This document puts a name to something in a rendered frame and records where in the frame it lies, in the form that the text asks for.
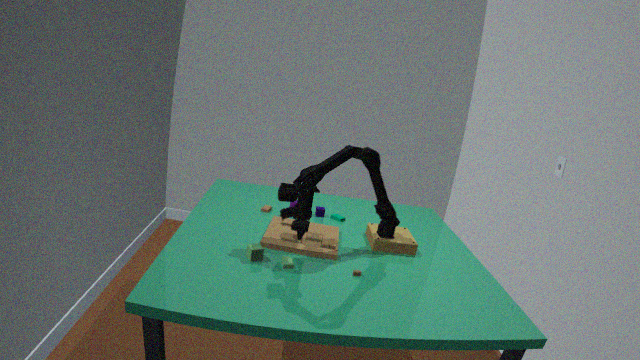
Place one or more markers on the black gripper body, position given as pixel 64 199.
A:
pixel 304 213

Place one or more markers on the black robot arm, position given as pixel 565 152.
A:
pixel 312 175

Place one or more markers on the small green cube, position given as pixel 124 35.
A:
pixel 254 252

